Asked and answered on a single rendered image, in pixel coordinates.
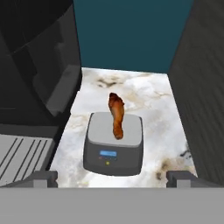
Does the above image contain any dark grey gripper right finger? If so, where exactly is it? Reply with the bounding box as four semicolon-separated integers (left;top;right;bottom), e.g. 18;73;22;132
165;170;221;189

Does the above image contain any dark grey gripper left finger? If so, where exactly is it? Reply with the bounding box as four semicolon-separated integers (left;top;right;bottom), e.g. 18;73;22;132
6;170;59;189

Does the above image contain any grey digital scale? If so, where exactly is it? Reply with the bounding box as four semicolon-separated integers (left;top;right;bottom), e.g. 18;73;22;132
82;111;144;177

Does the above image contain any brown chicken drumstick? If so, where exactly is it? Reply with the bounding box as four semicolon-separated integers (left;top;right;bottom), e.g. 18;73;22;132
108;92;126;141

